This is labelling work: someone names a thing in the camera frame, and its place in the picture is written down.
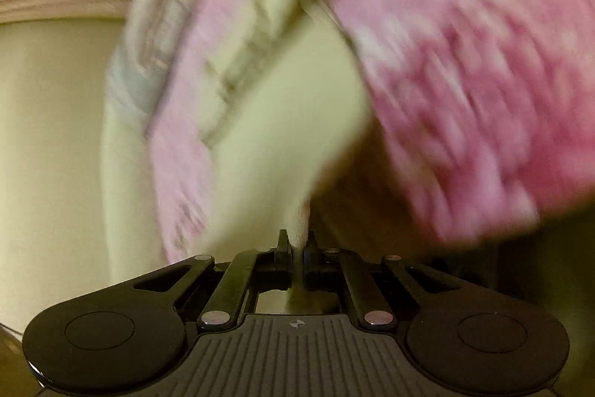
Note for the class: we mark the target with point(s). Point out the beige long-sleeve turtleneck shirt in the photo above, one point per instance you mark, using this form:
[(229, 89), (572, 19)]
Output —
[(283, 110)]

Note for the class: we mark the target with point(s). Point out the cream padded bed side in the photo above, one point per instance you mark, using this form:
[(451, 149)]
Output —
[(132, 231)]

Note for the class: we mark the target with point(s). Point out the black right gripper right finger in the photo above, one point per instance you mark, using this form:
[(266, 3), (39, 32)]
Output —
[(346, 275)]

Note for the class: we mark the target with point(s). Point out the pink rose floral bedsheet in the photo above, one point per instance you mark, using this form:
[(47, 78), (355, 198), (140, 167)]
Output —
[(486, 109)]

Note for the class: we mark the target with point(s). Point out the folded pink grey quilt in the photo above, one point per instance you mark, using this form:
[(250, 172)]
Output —
[(139, 69)]

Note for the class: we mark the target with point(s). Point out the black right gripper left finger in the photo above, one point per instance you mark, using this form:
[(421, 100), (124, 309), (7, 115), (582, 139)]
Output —
[(249, 274)]

